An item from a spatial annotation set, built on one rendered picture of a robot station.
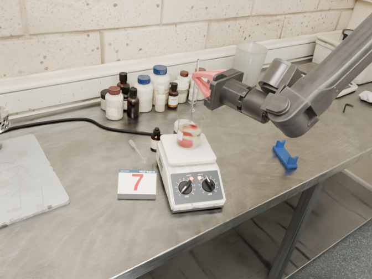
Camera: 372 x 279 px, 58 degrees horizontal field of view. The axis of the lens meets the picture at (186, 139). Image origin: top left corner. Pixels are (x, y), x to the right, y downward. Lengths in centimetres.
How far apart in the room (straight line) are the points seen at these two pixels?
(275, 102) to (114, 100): 57
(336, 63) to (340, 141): 59
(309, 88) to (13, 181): 67
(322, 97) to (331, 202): 145
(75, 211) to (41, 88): 46
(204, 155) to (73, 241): 35
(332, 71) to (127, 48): 76
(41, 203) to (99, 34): 59
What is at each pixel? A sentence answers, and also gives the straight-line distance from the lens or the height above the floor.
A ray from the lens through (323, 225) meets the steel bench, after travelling 190.
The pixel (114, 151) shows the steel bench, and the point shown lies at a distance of 96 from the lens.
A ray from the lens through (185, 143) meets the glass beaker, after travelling 82.
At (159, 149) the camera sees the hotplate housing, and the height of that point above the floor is 82.
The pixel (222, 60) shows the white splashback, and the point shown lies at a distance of 144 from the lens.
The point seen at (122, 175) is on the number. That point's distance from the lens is 83.
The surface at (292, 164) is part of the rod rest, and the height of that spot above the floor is 76.
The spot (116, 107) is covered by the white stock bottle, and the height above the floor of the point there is 80.
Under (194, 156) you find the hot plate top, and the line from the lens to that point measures 81.
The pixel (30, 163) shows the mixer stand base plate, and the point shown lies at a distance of 93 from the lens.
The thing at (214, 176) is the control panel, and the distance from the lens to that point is 81.
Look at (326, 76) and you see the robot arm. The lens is 65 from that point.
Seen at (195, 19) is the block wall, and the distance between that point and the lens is 135.
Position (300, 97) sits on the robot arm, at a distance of 63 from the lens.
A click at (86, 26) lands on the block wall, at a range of 114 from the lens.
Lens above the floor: 132
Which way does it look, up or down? 34 degrees down
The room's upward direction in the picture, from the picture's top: 7 degrees clockwise
